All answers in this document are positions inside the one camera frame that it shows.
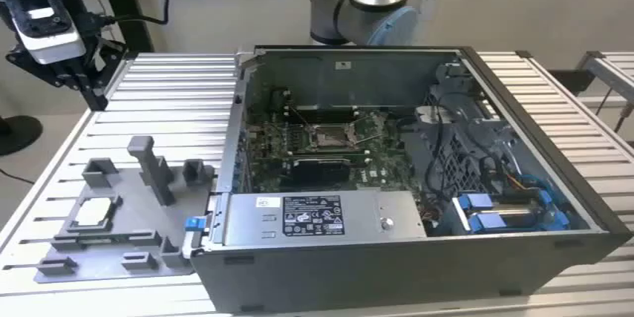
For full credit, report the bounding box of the black open PC case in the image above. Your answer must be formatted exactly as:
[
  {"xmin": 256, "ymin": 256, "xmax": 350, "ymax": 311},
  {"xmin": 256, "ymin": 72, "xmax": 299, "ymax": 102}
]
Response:
[{"xmin": 190, "ymin": 45, "xmax": 634, "ymax": 313}]

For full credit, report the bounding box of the thin metal locking lever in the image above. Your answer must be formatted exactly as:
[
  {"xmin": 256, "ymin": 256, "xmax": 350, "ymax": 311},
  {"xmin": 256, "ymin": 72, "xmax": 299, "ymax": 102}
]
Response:
[{"xmin": 290, "ymin": 104, "xmax": 314, "ymax": 127}]

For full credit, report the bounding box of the black round stand base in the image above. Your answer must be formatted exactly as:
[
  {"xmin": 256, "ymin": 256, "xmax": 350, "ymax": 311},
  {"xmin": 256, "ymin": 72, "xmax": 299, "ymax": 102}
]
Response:
[{"xmin": 0, "ymin": 114, "xmax": 44, "ymax": 157}]

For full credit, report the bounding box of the black internal wire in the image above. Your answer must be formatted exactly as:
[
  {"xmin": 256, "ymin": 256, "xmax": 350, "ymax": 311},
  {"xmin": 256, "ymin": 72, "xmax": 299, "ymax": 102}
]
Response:
[{"xmin": 424, "ymin": 92, "xmax": 502, "ymax": 199}]

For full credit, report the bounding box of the metal slat side table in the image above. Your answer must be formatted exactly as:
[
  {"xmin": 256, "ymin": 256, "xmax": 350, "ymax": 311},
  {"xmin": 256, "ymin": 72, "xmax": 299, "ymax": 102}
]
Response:
[{"xmin": 577, "ymin": 50, "xmax": 634, "ymax": 136}]

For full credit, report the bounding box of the hard disk in blue carrier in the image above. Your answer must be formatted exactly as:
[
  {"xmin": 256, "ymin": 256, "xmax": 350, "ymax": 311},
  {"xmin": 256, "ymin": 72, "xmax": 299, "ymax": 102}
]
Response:
[
  {"xmin": 467, "ymin": 208, "xmax": 570, "ymax": 235},
  {"xmin": 455, "ymin": 189, "xmax": 554, "ymax": 211}
]

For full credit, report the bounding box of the silver square CPU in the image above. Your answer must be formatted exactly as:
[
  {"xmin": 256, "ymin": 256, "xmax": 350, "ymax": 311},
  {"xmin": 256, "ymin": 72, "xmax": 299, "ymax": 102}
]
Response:
[{"xmin": 72, "ymin": 197, "xmax": 113, "ymax": 226}]

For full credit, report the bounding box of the black power supply label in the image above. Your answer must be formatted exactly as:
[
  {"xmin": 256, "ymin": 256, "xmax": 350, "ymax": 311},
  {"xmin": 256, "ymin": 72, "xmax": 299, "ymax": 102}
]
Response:
[{"xmin": 280, "ymin": 195, "xmax": 346, "ymax": 236}]

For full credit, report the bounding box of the CPU socket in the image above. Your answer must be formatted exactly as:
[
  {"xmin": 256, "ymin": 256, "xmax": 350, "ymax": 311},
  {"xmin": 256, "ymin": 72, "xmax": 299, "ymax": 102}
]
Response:
[{"xmin": 307, "ymin": 123, "xmax": 354, "ymax": 149}]

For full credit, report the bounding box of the black RAM slot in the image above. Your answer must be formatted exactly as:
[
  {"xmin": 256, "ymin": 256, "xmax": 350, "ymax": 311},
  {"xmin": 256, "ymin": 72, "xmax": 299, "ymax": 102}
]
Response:
[{"xmin": 284, "ymin": 105, "xmax": 359, "ymax": 116}]

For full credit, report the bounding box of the blue data wire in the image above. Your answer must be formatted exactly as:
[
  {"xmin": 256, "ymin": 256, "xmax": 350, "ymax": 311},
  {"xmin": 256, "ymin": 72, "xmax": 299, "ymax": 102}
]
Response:
[{"xmin": 514, "ymin": 171, "xmax": 551, "ymax": 192}]

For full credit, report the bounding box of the grey metal drive cage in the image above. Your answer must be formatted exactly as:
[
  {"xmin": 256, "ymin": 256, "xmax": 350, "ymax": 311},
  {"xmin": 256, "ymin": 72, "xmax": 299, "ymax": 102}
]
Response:
[{"xmin": 400, "ymin": 82, "xmax": 546, "ymax": 199}]

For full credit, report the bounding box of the metal socket cover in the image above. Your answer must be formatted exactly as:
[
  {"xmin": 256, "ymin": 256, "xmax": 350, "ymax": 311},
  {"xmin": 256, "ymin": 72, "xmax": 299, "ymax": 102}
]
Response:
[{"xmin": 346, "ymin": 111, "xmax": 388, "ymax": 144}]

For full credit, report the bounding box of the black block beside table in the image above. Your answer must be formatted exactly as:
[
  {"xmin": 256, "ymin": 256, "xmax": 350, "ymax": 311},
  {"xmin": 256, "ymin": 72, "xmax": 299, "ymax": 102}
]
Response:
[{"xmin": 547, "ymin": 68, "xmax": 595, "ymax": 97}]

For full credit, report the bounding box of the grey parts rack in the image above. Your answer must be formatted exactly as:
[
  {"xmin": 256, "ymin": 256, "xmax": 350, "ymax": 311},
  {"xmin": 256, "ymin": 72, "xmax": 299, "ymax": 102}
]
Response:
[{"xmin": 32, "ymin": 134, "xmax": 219, "ymax": 284}]

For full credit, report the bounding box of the silver power supply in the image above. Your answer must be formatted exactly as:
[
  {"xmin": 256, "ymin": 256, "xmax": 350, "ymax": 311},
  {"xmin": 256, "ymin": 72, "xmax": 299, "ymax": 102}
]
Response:
[{"xmin": 220, "ymin": 189, "xmax": 428, "ymax": 247}]

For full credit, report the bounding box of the black graphics card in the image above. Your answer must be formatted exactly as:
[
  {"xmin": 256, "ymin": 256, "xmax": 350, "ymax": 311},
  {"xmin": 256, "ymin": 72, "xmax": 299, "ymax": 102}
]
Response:
[{"xmin": 288, "ymin": 156, "xmax": 354, "ymax": 189}]

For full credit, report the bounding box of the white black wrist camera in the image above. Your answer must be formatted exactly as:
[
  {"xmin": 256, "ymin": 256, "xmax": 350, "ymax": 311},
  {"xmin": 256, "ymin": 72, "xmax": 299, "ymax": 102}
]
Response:
[{"xmin": 0, "ymin": 0, "xmax": 87, "ymax": 66}]

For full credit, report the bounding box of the green motherboard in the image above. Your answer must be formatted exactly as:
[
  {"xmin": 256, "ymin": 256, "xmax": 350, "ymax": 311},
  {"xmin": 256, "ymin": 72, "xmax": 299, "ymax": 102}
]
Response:
[{"xmin": 242, "ymin": 105, "xmax": 422, "ymax": 194}]

